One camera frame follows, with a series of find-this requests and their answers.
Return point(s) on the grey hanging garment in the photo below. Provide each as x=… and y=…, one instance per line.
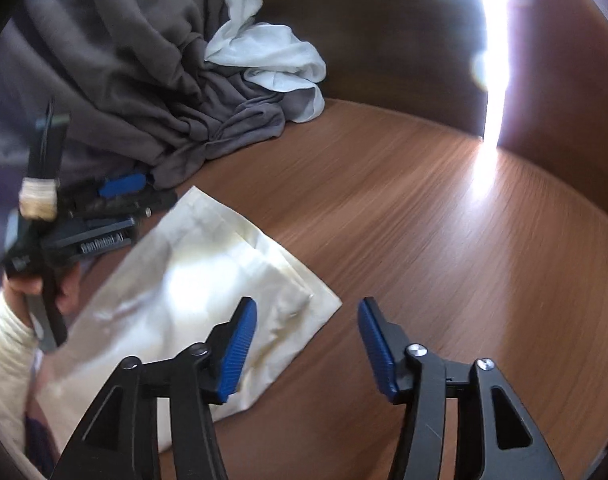
x=133, y=78

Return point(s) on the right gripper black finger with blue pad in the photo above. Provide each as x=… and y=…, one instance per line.
x=117, y=436
x=496, y=438

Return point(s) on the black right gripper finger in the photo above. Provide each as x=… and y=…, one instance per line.
x=129, y=195

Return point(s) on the white pants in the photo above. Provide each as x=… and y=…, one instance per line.
x=183, y=278

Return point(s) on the white hanging garment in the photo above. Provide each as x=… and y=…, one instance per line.
x=272, y=57

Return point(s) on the cream sleeve forearm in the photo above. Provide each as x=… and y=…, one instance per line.
x=18, y=345

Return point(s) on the person's left hand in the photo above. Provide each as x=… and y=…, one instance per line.
x=63, y=291

